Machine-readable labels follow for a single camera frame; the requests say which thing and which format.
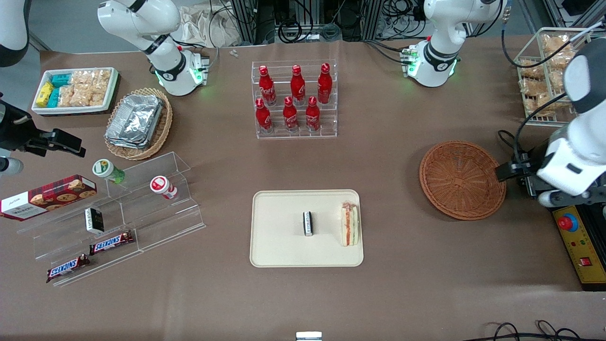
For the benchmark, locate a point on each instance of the yellow black control box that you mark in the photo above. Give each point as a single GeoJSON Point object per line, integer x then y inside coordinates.
{"type": "Point", "coordinates": [580, 255]}

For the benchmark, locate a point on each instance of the aluminium frame structure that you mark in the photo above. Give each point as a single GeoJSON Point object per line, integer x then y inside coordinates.
{"type": "Point", "coordinates": [246, 19]}

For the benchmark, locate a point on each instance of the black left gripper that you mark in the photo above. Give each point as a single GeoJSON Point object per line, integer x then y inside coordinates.
{"type": "Point", "coordinates": [536, 161]}

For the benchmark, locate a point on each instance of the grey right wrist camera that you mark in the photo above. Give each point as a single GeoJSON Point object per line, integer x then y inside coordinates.
{"type": "Point", "coordinates": [9, 166]}

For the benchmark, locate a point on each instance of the teal snack packet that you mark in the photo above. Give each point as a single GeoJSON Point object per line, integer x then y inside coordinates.
{"type": "Point", "coordinates": [61, 80]}
{"type": "Point", "coordinates": [53, 98]}

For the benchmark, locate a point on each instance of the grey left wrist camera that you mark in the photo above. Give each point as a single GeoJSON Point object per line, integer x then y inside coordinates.
{"type": "Point", "coordinates": [551, 199]}

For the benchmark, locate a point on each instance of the red tartan cookie box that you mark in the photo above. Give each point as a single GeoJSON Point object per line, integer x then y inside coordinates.
{"type": "Point", "coordinates": [47, 196]}

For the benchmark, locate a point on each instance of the oval light wicker basket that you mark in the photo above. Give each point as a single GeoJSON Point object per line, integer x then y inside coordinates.
{"type": "Point", "coordinates": [163, 132]}

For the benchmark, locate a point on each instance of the white rectangular snack bin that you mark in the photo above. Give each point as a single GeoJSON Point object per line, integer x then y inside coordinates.
{"type": "Point", "coordinates": [75, 110]}

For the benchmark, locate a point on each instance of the white crumpled cloth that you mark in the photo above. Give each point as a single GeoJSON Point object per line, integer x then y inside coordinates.
{"type": "Point", "coordinates": [199, 28]}

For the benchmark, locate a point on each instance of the triangle sandwich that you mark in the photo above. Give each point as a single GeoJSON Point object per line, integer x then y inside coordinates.
{"type": "Point", "coordinates": [349, 227]}

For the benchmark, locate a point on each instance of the clear bag of rice crackers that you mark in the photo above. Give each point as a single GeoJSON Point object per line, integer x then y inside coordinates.
{"type": "Point", "coordinates": [530, 69]}
{"type": "Point", "coordinates": [66, 96]}
{"type": "Point", "coordinates": [532, 87]}
{"type": "Point", "coordinates": [101, 80]}
{"type": "Point", "coordinates": [557, 42]}
{"type": "Point", "coordinates": [539, 106]}
{"type": "Point", "coordinates": [94, 98]}
{"type": "Point", "coordinates": [81, 78]}
{"type": "Point", "coordinates": [557, 71]}

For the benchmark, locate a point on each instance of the silver foil tray stack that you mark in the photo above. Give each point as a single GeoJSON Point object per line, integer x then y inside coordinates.
{"type": "Point", "coordinates": [135, 121]}

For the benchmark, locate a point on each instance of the round brown wicker basket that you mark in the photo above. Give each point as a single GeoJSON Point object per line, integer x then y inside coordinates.
{"type": "Point", "coordinates": [454, 182]}

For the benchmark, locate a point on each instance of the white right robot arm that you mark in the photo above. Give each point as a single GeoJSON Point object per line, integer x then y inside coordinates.
{"type": "Point", "coordinates": [142, 19]}

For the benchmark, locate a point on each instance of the red emergency stop button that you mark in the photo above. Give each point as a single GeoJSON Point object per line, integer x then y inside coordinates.
{"type": "Point", "coordinates": [568, 222]}

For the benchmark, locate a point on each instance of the small black white box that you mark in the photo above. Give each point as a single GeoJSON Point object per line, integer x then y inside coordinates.
{"type": "Point", "coordinates": [94, 220]}
{"type": "Point", "coordinates": [308, 223]}

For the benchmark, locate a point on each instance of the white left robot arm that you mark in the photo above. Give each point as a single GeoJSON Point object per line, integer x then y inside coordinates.
{"type": "Point", "coordinates": [582, 156]}

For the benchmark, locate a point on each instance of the clear acrylic stepped display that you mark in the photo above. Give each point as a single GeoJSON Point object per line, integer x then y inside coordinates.
{"type": "Point", "coordinates": [156, 227]}

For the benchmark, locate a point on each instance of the small white black object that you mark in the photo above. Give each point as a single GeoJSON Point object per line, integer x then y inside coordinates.
{"type": "Point", "coordinates": [308, 336]}

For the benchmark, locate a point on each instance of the red lidded cup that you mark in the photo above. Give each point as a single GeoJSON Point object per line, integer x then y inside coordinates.
{"type": "Point", "coordinates": [163, 187]}

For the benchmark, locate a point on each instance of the clear acrylic bottle rack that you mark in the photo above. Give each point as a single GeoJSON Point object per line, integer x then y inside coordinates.
{"type": "Point", "coordinates": [326, 135]}

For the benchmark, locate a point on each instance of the yellow snack packet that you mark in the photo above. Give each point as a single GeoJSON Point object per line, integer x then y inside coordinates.
{"type": "Point", "coordinates": [45, 94]}

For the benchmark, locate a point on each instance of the red cola bottle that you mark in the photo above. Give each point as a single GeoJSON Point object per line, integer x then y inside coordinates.
{"type": "Point", "coordinates": [263, 118]}
{"type": "Point", "coordinates": [325, 85]}
{"type": "Point", "coordinates": [290, 116]}
{"type": "Point", "coordinates": [267, 87]}
{"type": "Point", "coordinates": [298, 87]}
{"type": "Point", "coordinates": [312, 116]}

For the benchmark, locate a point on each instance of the green lidded cup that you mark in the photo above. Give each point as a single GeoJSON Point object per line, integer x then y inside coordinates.
{"type": "Point", "coordinates": [106, 170]}

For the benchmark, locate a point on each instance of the beige plastic serving tray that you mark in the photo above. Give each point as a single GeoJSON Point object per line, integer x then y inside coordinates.
{"type": "Point", "coordinates": [284, 246]}

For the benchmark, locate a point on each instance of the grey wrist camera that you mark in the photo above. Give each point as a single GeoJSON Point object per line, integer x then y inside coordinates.
{"type": "Point", "coordinates": [9, 166]}
{"type": "Point", "coordinates": [551, 199]}

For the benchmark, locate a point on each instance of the brown Snickers chocolate bar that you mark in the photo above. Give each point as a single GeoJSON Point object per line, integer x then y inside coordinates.
{"type": "Point", "coordinates": [111, 243]}
{"type": "Point", "coordinates": [67, 268]}

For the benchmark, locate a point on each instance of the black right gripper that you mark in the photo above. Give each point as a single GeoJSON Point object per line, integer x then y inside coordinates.
{"type": "Point", "coordinates": [13, 134]}

